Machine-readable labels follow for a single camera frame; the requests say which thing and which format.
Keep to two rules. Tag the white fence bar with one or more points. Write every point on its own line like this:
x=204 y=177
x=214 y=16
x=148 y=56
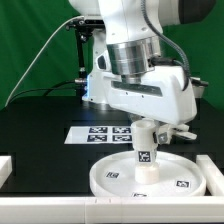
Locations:
x=212 y=174
x=91 y=210
x=5 y=168

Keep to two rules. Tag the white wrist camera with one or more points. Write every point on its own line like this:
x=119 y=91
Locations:
x=198 y=86

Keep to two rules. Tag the white table base piece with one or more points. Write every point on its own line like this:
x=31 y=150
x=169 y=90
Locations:
x=182 y=131

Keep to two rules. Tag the white marker sheet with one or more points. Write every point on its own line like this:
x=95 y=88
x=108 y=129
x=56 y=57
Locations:
x=99 y=135

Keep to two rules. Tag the white left fence bar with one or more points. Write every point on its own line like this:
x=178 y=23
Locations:
x=5 y=168

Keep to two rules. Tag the white right fence bar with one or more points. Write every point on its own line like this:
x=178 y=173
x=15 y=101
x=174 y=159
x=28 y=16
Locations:
x=212 y=174

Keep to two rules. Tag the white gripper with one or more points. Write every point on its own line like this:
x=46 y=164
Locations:
x=160 y=96

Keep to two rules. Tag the white front fence bar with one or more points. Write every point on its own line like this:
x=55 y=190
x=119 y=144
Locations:
x=91 y=210

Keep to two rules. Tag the black camera stand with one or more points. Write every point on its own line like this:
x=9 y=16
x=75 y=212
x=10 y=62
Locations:
x=84 y=28

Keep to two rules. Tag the white round table top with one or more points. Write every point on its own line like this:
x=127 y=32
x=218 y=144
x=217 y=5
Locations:
x=114 y=176

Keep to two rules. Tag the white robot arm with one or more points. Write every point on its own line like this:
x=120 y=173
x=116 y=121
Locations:
x=137 y=68

